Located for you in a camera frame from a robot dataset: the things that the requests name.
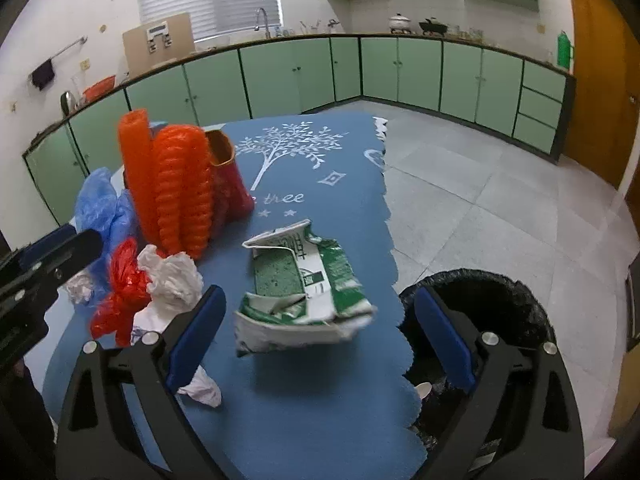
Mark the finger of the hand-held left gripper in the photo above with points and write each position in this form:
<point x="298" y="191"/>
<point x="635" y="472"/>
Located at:
<point x="50" y="240"/>
<point x="75" y="252"/>

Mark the white plastic spoon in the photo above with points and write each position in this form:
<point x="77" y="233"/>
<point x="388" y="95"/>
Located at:
<point x="424" y="390"/>

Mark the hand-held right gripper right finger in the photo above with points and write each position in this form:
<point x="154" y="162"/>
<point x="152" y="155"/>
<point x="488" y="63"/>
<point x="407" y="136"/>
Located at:
<point x="445" y="340"/>

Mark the black wok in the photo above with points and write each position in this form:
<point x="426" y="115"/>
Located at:
<point x="432" y="26"/>

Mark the red plastic basin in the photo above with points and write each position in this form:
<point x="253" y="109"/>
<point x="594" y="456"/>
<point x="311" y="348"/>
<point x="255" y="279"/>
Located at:
<point x="100" y="87"/>

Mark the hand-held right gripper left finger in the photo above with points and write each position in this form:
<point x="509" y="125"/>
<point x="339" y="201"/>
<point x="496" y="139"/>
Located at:
<point x="195" y="335"/>

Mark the brown wooden door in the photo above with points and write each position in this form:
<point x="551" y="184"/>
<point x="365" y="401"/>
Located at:
<point x="600" y="85"/>

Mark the green thermos jug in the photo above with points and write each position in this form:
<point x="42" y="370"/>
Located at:
<point x="565" y="50"/>

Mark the smooth orange foam net sleeve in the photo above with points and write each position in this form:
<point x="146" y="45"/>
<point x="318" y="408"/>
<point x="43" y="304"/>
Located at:
<point x="137" y="180"/>

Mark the white cooking pot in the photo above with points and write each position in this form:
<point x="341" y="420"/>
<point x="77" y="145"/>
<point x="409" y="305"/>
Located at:
<point x="400" y="24"/>

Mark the crushed green and white carton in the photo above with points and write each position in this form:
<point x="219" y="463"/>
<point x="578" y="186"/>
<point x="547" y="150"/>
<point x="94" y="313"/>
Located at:
<point x="310" y="285"/>

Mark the green lower kitchen cabinets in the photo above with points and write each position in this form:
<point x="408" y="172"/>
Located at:
<point x="300" y="75"/>

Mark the metal kettle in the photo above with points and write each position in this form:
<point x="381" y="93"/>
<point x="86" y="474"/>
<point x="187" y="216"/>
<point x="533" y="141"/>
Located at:
<point x="67" y="102"/>

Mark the brown cardboard box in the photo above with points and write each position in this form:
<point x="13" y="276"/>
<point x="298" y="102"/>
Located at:
<point x="180" y="35"/>

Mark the ribbed orange foam net sleeve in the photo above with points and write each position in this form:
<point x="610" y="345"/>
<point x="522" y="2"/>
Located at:
<point x="182" y="195"/>

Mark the crumpled white tissue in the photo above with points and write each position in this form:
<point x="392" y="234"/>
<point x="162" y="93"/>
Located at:
<point x="170" y="275"/>

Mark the black trash bin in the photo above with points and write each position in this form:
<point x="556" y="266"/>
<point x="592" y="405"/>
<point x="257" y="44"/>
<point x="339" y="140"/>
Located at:
<point x="500" y="310"/>

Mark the metal sink faucet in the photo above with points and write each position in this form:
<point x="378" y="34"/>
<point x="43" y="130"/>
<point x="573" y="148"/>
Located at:
<point x="262" y="17"/>

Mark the blue tree print tablecloth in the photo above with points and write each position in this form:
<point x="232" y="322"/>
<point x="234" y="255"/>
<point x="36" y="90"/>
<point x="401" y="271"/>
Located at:
<point x="310" y="160"/>

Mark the metal towel rail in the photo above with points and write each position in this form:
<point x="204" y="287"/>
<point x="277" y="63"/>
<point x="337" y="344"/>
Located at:
<point x="65" y="50"/>

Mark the dark hanging towel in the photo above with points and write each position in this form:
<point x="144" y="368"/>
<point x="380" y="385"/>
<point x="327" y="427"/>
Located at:
<point x="43" y="75"/>

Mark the flat cardboard sheet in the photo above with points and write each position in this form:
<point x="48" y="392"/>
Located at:
<point x="625" y="400"/>

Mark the person's left forearm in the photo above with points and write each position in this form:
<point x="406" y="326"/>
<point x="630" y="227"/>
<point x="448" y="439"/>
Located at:
<point x="25" y="420"/>

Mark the red plastic bag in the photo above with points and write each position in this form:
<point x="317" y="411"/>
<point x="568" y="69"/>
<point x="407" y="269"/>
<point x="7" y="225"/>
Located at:
<point x="120" y="300"/>

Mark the blue plastic bag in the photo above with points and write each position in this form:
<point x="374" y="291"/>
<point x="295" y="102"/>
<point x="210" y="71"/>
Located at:
<point x="100" y="205"/>

